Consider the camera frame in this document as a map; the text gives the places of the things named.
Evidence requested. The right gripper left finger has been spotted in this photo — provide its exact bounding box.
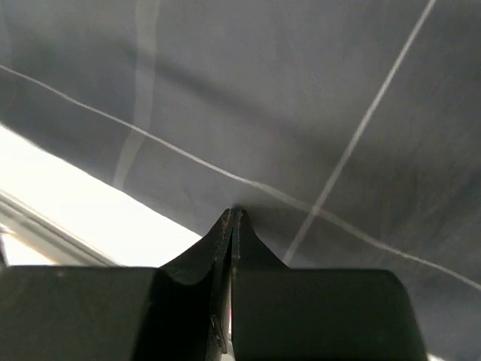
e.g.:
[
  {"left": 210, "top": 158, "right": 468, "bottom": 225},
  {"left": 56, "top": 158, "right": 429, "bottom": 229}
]
[{"left": 1, "top": 208, "right": 234, "bottom": 360}]

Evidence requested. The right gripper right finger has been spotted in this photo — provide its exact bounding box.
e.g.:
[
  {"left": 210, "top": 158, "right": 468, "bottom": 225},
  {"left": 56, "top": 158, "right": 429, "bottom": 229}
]
[{"left": 231, "top": 210, "right": 427, "bottom": 360}]

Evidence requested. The dark grey checked cloth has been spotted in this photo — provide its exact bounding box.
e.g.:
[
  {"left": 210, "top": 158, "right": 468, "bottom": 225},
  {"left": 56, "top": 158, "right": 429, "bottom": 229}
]
[{"left": 0, "top": 0, "right": 481, "bottom": 293}]

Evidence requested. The aluminium table frame rail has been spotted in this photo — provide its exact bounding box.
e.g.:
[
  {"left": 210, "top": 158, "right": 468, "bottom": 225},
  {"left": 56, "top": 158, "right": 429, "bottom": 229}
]
[{"left": 1, "top": 191, "right": 117, "bottom": 266}]

